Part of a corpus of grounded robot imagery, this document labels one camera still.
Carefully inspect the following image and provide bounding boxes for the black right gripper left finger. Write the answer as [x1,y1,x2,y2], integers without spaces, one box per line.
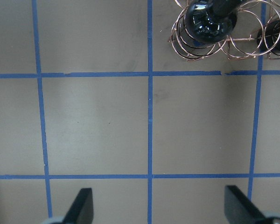
[63,188,93,224]

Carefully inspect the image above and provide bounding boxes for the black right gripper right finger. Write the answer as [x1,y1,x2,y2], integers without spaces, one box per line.
[224,185,267,224]

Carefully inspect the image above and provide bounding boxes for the dark wine bottle in basket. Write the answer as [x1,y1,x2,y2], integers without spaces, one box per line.
[184,0,244,44]

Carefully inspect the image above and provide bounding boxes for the copper wire wine basket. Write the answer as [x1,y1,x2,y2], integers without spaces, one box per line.
[168,0,280,61]

